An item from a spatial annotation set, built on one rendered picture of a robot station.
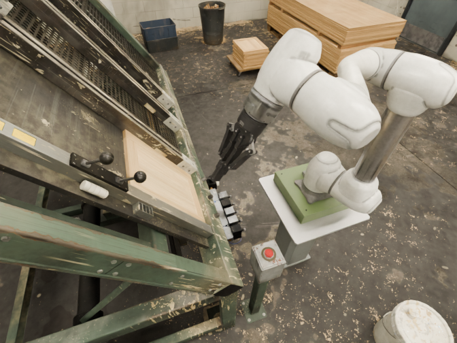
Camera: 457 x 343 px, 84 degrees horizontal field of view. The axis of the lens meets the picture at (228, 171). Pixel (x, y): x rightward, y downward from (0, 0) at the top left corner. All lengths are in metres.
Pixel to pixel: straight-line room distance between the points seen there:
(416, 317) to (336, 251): 0.71
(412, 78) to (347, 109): 0.53
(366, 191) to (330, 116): 0.85
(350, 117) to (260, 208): 2.00
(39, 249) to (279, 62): 0.65
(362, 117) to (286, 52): 0.20
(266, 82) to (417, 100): 0.59
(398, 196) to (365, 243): 0.72
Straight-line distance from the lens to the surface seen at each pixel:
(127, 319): 1.34
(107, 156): 0.75
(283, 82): 0.58
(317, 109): 0.54
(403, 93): 1.06
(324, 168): 1.39
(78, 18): 1.84
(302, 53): 0.59
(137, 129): 1.26
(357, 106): 0.54
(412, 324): 2.01
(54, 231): 0.67
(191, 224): 1.15
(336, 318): 2.21
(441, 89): 1.04
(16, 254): 0.70
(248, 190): 2.58
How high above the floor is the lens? 2.02
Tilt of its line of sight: 48 degrees down
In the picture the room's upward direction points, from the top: straight up
